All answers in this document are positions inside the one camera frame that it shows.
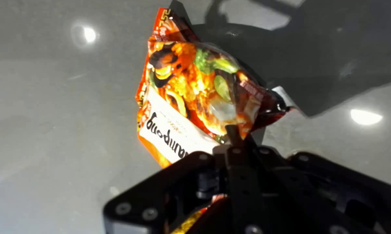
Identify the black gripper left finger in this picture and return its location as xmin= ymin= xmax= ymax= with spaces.
xmin=172 ymin=125 xmax=245 ymax=231

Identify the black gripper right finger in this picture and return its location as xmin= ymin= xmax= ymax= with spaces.
xmin=243 ymin=133 xmax=331 ymax=231

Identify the brown instant noodle packet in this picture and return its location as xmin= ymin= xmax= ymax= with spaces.
xmin=133 ymin=5 xmax=293 ymax=234

